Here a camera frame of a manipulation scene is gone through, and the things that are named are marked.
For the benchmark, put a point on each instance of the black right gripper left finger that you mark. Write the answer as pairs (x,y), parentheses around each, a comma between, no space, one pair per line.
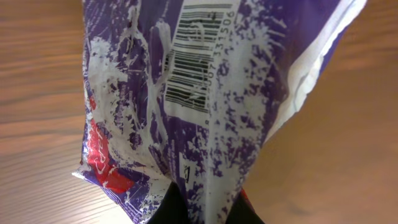
(169,208)

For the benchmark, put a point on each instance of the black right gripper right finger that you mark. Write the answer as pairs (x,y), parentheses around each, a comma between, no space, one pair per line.
(242,212)

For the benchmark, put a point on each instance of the purple snack packet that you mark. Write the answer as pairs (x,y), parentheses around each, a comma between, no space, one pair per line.
(187,92)

